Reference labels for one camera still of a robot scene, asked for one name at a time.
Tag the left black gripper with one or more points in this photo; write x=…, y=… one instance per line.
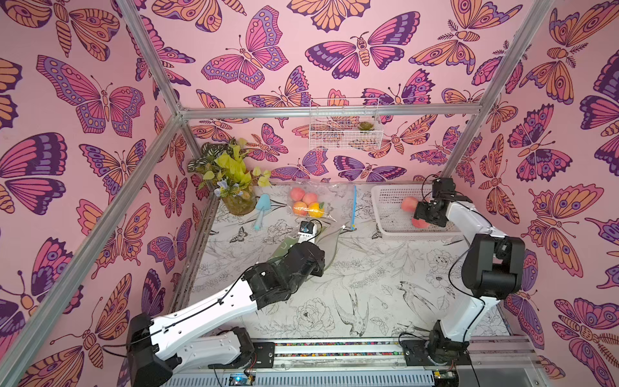
x=312, y=244

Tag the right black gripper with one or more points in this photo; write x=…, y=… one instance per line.
x=425, y=210

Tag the pink peach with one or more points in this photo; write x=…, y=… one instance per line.
x=419, y=223
x=409, y=204
x=297, y=194

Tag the green printed zip bag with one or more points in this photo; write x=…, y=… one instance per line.
x=326, y=238

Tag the yellow-orange peach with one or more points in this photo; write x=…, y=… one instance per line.
x=316, y=210

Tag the clear blue-zipper zip bag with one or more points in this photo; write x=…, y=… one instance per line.
x=329, y=203

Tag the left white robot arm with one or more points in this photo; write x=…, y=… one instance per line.
x=159, y=347

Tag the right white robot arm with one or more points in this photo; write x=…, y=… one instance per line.
x=492, y=268

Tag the white plastic basket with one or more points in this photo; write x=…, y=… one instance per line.
x=396, y=224

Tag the potted green plant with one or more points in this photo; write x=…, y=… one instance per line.
x=222, y=168

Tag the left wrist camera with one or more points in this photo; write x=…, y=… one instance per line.
x=309, y=230

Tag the small succulent in wire basket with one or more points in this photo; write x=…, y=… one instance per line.
x=366, y=126

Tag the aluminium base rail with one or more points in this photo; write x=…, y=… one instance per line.
x=390, y=361

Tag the white wire wall basket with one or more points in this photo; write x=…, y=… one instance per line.
x=335, y=127

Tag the aluminium frame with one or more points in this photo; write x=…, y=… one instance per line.
x=18, y=358

